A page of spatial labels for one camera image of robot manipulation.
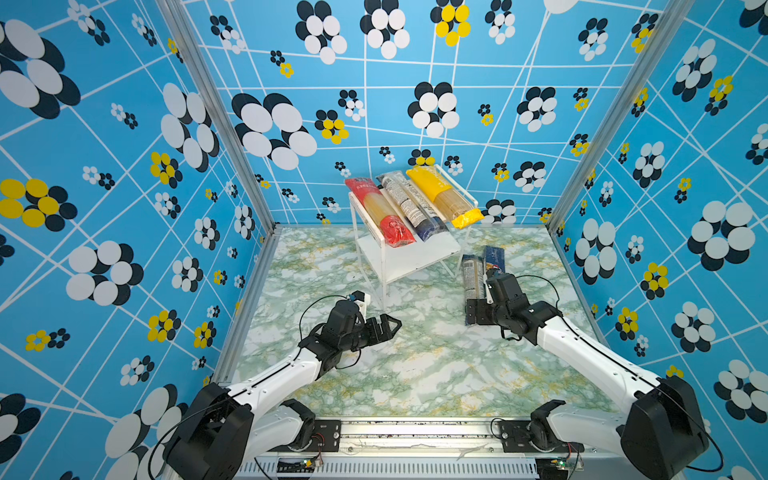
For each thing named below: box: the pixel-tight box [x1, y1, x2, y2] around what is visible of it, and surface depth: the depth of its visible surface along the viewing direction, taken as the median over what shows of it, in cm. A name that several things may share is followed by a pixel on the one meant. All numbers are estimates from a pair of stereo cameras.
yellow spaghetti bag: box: [406, 165, 485, 230], surface depth 80 cm
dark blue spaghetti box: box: [485, 245, 506, 274], surface depth 107 cm
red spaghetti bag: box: [345, 178, 416, 247], surface depth 75 cm
